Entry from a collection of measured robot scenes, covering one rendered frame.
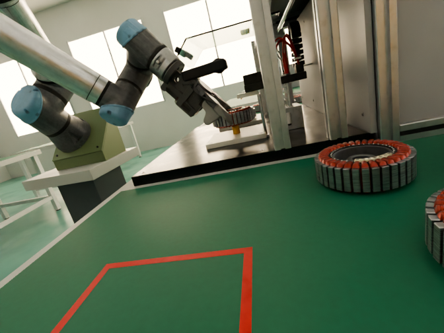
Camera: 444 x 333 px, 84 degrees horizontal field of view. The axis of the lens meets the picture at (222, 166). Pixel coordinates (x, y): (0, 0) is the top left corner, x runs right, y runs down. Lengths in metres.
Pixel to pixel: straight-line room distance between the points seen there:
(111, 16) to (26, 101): 5.30
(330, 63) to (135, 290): 0.42
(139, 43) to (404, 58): 0.54
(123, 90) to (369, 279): 0.65
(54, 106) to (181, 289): 0.91
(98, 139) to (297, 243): 0.94
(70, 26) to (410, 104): 6.52
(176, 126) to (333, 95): 5.32
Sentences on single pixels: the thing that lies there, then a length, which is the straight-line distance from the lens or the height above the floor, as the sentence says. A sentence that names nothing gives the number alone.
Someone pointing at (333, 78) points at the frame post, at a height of 0.87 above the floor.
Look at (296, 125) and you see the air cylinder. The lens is 0.64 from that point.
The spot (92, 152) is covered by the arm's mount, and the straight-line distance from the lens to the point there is 1.07.
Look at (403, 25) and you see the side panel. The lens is 0.51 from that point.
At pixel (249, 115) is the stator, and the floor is 0.82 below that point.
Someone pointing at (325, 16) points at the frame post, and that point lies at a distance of 0.48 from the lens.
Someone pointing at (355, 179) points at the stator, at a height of 0.77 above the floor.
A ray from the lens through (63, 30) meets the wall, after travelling 6.80.
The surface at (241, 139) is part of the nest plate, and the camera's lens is 0.60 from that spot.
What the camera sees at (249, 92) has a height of 0.88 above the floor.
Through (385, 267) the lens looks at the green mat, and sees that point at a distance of 0.23.
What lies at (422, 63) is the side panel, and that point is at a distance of 0.53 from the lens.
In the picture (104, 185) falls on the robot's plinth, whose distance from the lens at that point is 1.12.
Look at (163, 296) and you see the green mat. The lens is 0.24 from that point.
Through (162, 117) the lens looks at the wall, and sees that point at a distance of 5.80.
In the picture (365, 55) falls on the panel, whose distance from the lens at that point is 0.49.
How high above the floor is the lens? 0.90
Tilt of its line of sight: 16 degrees down
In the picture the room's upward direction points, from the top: 14 degrees counter-clockwise
